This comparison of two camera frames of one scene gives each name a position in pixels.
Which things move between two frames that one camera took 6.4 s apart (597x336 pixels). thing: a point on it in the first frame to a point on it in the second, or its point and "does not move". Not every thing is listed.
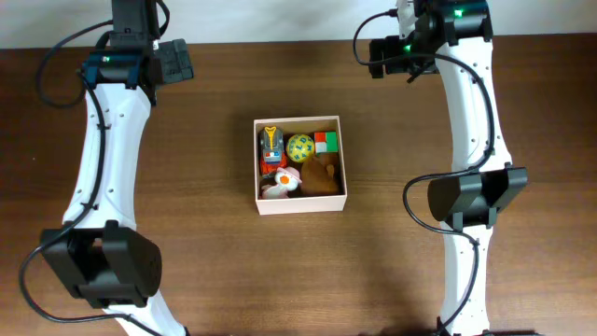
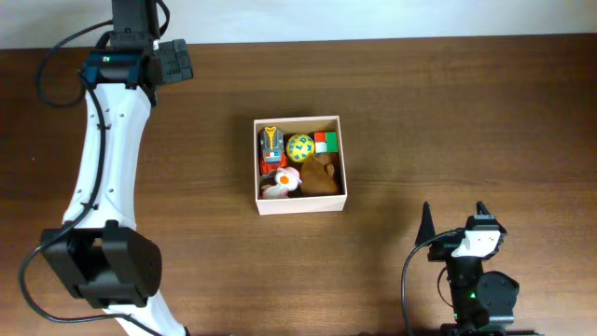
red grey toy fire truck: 271,153 does not move
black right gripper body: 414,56 to 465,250
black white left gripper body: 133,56 does not move
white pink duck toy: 287,179 does not move
